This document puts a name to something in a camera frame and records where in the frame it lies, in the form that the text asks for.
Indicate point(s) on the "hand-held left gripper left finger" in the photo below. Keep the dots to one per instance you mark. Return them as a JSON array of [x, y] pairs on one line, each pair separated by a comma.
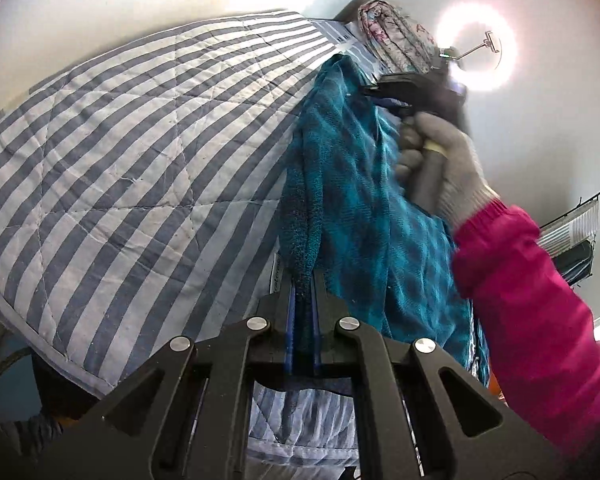
[[290, 340]]

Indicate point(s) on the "black metal clothes rack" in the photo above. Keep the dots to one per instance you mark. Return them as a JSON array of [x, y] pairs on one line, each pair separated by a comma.
[[592, 210]]

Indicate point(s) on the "dark blue cloth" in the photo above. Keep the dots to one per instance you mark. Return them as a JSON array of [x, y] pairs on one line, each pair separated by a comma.
[[575, 262]]

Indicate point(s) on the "white grey striped cloth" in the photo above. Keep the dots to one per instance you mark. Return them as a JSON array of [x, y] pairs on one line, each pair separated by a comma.
[[572, 227]]

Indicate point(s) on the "floral blanket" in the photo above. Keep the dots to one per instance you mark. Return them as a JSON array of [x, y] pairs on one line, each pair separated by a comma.
[[395, 35]]

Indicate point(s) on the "person's right forearm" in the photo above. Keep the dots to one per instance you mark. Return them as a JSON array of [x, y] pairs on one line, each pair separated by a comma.
[[530, 310]]

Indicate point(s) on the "blue white striped quilt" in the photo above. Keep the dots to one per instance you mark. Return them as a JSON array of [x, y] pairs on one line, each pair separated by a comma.
[[130, 160]]

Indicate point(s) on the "person's right hand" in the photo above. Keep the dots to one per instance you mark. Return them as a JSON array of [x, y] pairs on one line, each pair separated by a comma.
[[460, 170]]

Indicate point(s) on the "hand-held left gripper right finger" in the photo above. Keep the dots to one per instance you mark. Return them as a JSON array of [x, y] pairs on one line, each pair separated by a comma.
[[316, 350]]

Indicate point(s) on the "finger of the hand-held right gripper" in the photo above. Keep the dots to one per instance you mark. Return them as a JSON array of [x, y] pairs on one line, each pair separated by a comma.
[[382, 91]]

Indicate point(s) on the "teal plaid fleece garment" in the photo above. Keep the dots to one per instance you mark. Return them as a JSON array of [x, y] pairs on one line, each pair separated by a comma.
[[360, 185]]

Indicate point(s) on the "blue checked bed sheet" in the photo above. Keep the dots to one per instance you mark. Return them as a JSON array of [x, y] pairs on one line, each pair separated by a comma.
[[337, 34]]

